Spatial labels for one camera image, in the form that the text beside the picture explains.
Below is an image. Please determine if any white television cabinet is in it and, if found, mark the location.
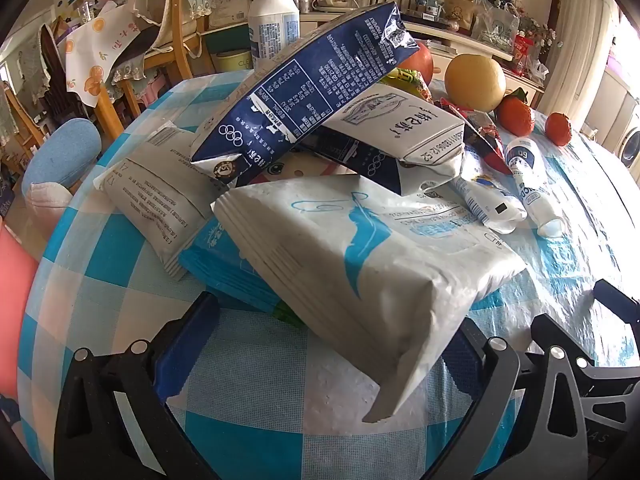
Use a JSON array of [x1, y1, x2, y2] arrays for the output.
[[300, 9, 547, 107]]

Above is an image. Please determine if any white pill bottle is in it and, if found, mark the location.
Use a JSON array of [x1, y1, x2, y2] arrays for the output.
[[248, 0, 301, 72]]

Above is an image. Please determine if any small orange tangerine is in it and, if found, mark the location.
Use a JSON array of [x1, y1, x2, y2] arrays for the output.
[[544, 112, 574, 147]]

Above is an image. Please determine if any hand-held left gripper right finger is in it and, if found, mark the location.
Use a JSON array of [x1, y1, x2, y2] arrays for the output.
[[460, 319, 592, 480]]

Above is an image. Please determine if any clear gift bag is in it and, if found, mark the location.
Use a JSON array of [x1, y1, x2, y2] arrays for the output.
[[471, 2, 522, 54]]

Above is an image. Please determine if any large white wipes packet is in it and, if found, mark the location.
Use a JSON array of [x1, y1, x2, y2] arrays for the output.
[[212, 175, 528, 423]]

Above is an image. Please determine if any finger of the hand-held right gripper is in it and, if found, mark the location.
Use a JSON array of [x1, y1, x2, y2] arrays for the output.
[[530, 313, 599, 368], [594, 280, 640, 323]]

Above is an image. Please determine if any pink plastic basin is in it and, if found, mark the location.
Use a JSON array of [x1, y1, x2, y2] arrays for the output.
[[0, 220, 40, 403]]

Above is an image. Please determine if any white and blue milk carton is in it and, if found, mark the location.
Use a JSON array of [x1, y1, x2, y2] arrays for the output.
[[297, 82, 467, 197]]

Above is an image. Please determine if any yellow snack bag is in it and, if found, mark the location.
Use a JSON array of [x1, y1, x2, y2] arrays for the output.
[[379, 67, 432, 102]]

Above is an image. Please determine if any yellow pear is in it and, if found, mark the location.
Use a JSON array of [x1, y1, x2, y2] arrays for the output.
[[444, 54, 507, 113]]

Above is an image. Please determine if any short white toothpaste tube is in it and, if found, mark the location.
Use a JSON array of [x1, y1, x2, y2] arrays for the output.
[[449, 175, 528, 234]]

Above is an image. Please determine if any long white toothpaste tube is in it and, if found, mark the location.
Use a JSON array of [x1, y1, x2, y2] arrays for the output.
[[505, 137, 566, 238]]

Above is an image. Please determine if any dark blue milk carton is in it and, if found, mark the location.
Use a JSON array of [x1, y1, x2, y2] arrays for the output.
[[190, 2, 421, 186]]

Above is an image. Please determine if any blue checked tablecloth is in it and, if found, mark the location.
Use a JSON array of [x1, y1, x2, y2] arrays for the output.
[[20, 67, 640, 480]]

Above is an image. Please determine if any red snack wrapper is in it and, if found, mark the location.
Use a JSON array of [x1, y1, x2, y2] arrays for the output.
[[434, 99, 512, 176]]

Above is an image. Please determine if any blue cow-print wipes packet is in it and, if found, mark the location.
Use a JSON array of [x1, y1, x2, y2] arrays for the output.
[[179, 217, 303, 328]]

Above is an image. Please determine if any large orange tangerine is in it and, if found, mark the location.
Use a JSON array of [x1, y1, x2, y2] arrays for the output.
[[496, 92, 536, 136]]

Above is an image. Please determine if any red apple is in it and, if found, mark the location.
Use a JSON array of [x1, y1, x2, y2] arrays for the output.
[[399, 42, 435, 87]]

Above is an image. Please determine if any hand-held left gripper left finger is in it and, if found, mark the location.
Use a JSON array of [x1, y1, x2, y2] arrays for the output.
[[54, 291, 222, 480]]

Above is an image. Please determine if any orange-print white tablecloth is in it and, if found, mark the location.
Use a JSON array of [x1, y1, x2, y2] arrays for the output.
[[65, 2, 153, 108]]

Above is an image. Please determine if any green waste bin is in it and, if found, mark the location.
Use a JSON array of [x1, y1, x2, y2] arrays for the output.
[[215, 50, 254, 74]]

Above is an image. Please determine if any white washing machine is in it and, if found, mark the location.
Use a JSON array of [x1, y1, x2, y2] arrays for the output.
[[619, 107, 640, 163]]

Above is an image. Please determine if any wooden chair with net cover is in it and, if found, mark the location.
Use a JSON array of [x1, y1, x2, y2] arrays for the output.
[[95, 0, 213, 137]]

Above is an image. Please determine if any grey-white wipes packet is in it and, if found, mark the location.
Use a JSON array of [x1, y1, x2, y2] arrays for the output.
[[94, 122, 232, 282]]

